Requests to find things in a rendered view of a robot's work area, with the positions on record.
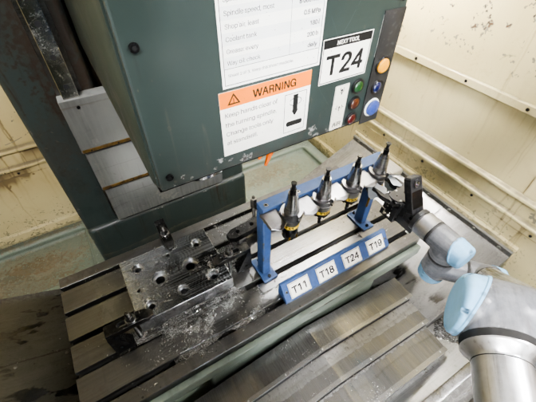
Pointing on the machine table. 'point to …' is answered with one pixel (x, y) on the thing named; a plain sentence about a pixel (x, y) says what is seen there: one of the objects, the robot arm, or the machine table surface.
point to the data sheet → (267, 37)
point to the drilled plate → (198, 281)
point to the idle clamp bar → (242, 231)
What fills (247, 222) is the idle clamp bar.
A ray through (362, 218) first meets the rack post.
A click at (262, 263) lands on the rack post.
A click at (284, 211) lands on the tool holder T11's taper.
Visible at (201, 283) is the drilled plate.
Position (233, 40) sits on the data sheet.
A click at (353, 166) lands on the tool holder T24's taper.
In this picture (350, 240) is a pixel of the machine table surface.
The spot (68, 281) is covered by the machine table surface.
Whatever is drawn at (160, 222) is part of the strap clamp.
